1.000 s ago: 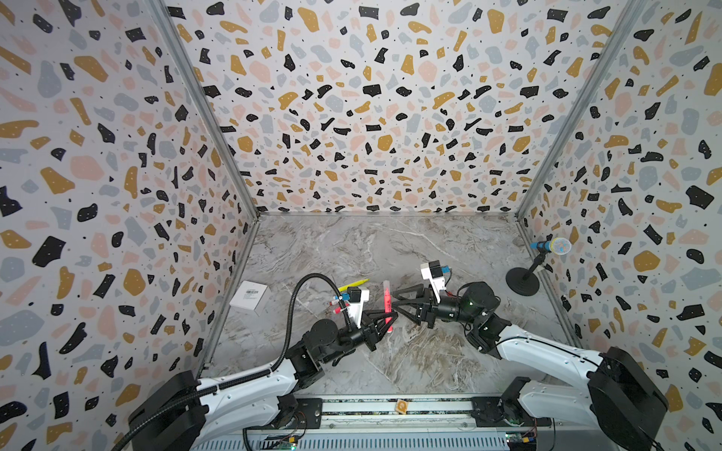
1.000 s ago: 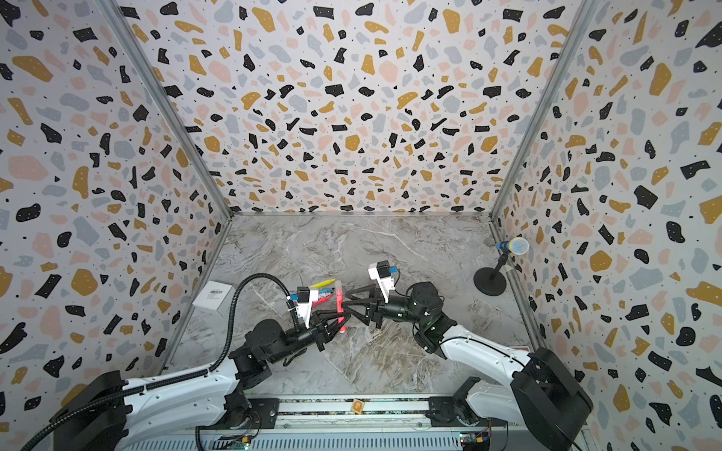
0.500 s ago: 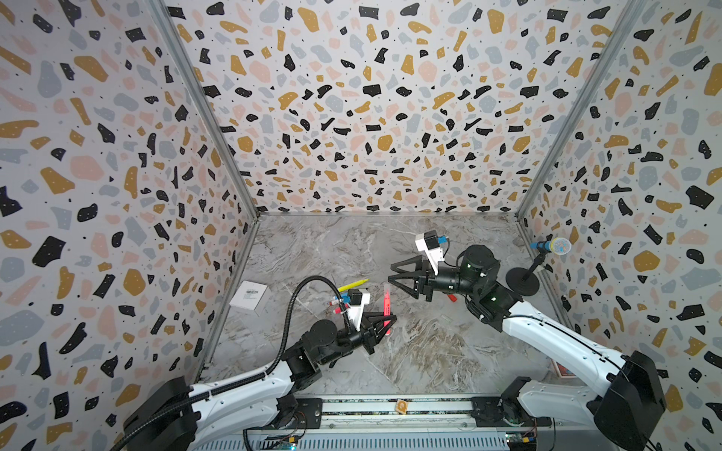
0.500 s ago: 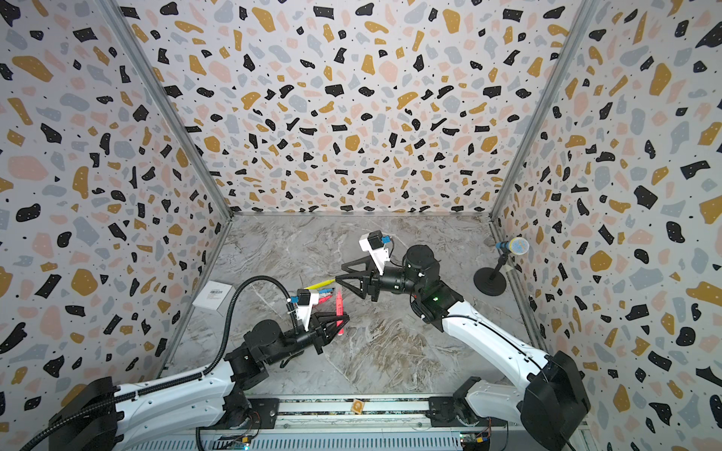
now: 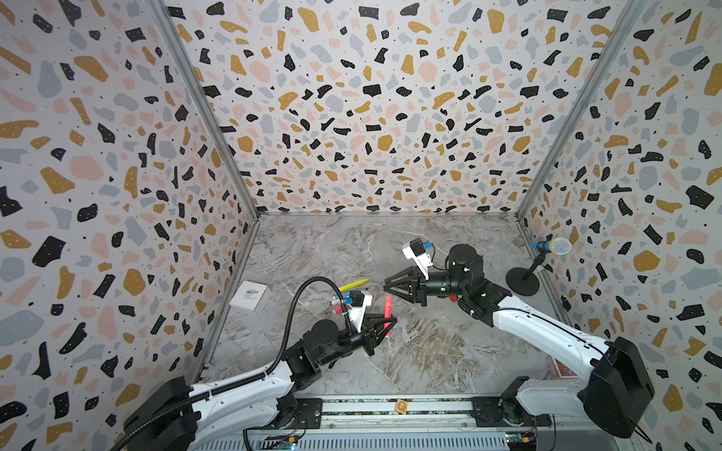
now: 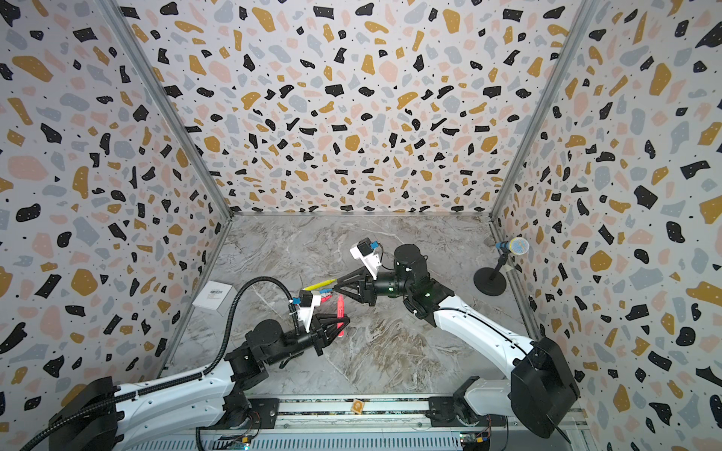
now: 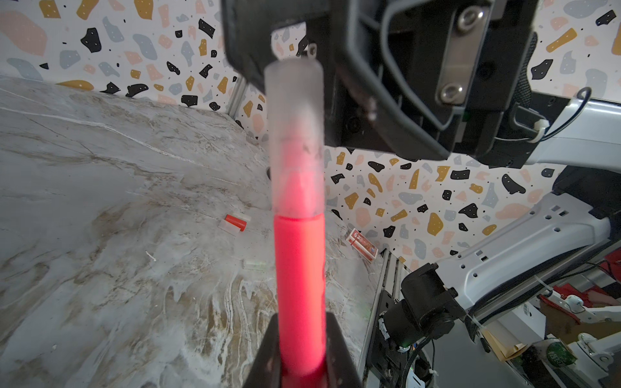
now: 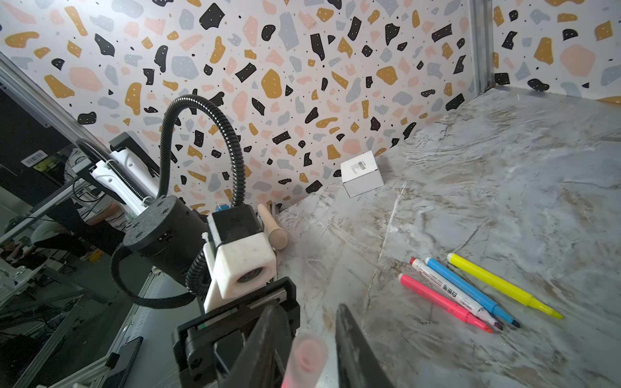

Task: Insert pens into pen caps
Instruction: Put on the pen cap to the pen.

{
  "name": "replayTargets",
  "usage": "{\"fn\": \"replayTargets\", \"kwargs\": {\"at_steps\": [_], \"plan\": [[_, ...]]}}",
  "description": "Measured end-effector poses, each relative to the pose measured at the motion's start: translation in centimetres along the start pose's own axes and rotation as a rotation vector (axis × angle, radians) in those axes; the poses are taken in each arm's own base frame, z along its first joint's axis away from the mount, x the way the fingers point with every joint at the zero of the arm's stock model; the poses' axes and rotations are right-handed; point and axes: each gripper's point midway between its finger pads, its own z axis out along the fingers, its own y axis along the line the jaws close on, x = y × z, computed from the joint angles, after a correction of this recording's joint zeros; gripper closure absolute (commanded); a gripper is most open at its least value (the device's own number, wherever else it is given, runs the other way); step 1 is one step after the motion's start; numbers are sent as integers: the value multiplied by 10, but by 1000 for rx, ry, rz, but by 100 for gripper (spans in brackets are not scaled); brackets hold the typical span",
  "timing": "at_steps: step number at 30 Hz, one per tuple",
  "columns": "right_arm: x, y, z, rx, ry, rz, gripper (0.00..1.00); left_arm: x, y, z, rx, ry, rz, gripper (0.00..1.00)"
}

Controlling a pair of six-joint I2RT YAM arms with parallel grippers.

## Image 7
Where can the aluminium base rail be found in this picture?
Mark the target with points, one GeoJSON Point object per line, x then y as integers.
{"type": "Point", "coordinates": [381, 362]}

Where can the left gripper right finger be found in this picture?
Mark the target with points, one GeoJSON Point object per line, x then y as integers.
{"type": "Point", "coordinates": [341, 371]}

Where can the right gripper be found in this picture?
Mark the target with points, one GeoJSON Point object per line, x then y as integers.
{"type": "Point", "coordinates": [419, 79]}

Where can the red card box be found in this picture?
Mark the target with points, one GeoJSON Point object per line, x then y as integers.
{"type": "Point", "coordinates": [362, 245]}

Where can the red pen cap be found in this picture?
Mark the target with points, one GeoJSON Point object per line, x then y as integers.
{"type": "Point", "coordinates": [234, 223]}

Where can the pink highlighter pen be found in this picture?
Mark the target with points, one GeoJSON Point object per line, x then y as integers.
{"type": "Point", "coordinates": [301, 285]}

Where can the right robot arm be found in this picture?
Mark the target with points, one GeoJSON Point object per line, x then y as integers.
{"type": "Point", "coordinates": [582, 210]}

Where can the clear green pen cap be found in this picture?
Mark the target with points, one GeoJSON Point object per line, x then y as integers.
{"type": "Point", "coordinates": [254, 265]}

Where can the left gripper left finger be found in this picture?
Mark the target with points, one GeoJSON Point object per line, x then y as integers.
{"type": "Point", "coordinates": [266, 368]}

